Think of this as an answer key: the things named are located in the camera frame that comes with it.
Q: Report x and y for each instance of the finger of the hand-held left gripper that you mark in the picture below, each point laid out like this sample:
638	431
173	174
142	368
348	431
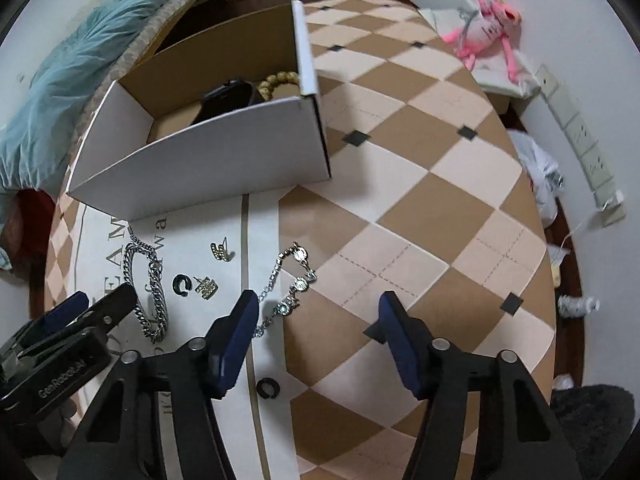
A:
112	307
65	310

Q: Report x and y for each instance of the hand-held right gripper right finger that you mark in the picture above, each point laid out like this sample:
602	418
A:
400	345

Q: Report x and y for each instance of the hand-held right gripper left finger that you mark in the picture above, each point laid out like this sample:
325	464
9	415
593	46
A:
235	345

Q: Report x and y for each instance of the white cardboard box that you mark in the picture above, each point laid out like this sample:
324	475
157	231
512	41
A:
200	160

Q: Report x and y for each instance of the gold earring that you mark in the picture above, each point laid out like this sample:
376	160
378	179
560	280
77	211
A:
206	288
221	251

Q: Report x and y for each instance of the red cloth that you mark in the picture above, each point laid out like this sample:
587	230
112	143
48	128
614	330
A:
35	207

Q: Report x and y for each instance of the small white bottle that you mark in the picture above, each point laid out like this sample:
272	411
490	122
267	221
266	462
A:
577	306

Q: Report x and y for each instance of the dark fuzzy cushion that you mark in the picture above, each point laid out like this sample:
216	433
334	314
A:
595	420

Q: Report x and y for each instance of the brown checkered tablecloth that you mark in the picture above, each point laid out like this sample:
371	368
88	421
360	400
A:
425	135

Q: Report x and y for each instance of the white plastic bag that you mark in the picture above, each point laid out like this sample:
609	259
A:
542	170

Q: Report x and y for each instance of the black watch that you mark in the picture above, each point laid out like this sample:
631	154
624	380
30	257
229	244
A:
225	97

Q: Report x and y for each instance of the teal blanket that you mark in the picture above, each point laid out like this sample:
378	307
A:
75	60

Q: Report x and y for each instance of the pink plush toy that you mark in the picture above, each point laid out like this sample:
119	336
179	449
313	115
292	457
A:
485	22

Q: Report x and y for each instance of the row of wall sockets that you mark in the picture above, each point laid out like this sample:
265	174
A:
585	145

